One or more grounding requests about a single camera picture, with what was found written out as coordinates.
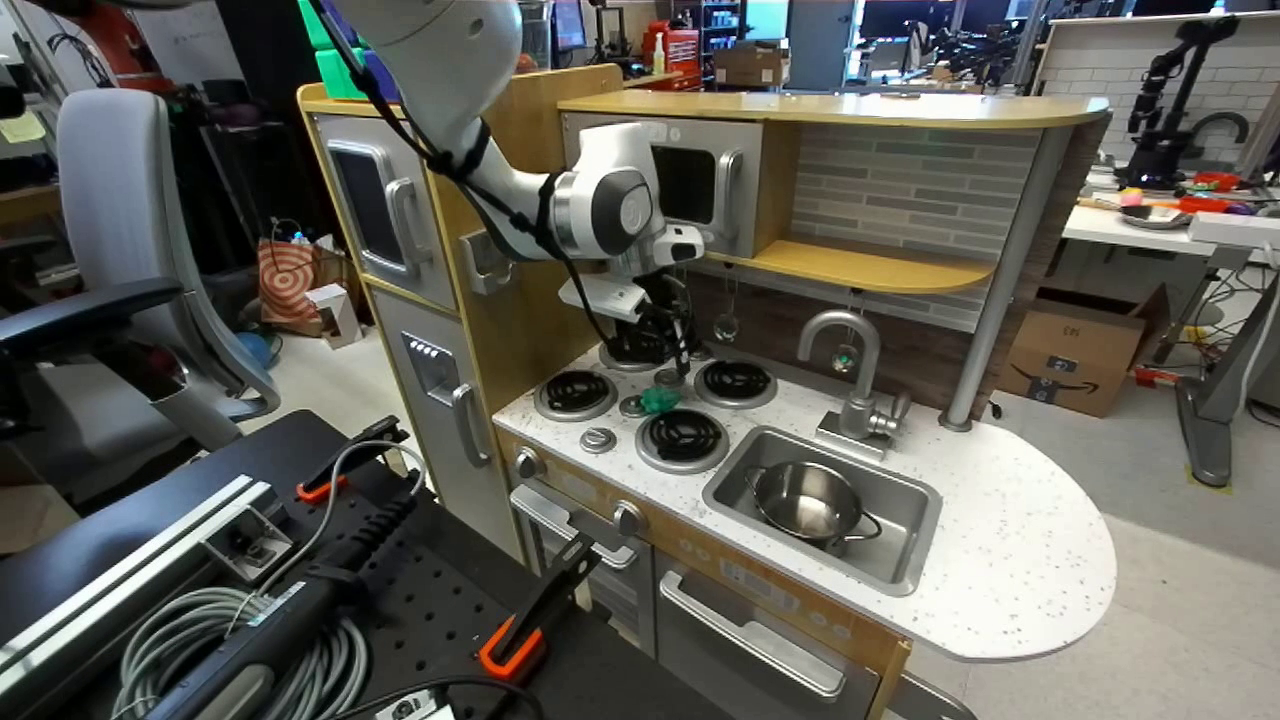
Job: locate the black cylindrical hand tool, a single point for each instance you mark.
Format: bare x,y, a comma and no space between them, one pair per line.
306,601

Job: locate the white partition panel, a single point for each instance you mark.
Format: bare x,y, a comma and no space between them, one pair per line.
1093,61

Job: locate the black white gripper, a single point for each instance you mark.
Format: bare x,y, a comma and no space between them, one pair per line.
627,296

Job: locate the white office desk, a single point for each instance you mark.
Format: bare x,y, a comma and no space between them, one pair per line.
1132,226

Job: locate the small black orange clamp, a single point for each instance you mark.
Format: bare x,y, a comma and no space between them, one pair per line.
332,472

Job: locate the grey toy sink basin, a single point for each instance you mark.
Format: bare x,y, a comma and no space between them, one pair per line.
907,515

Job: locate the large printed cardboard box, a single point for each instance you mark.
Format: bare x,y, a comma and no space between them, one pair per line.
1072,355

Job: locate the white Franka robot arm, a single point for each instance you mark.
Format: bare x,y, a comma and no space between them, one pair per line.
424,52

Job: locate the wooden toy play kitchen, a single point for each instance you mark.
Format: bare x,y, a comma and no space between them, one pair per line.
1015,560

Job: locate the small steel pot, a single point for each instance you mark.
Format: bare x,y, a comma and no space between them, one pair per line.
804,507

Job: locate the black toy stove burner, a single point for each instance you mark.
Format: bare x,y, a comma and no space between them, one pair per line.
682,438
572,394
736,380

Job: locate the silver toy microwave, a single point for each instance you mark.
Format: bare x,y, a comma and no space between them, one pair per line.
726,187

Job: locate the aluminium extrusion rail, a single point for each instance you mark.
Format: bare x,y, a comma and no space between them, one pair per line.
120,566

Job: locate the small blue-green toy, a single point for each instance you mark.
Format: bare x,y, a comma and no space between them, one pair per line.
656,403

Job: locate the silver toy faucet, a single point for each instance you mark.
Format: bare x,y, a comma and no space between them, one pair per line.
860,394

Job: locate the black background robot arm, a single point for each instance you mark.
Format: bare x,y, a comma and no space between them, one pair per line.
1162,104

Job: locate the green block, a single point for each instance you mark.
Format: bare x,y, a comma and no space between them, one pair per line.
325,52

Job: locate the yellow sticky note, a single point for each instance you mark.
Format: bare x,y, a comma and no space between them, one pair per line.
22,131

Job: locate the grey office chair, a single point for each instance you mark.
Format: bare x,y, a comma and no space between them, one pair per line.
112,202

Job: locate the black orange bar clamp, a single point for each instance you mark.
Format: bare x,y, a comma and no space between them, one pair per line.
533,622

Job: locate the orange patterned bag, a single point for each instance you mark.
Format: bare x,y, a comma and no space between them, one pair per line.
286,285

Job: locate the silver countertop stove dial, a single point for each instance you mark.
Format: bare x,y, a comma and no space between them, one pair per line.
599,438
629,407

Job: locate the silver oven front knob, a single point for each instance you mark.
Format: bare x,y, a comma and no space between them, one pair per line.
528,464
627,517

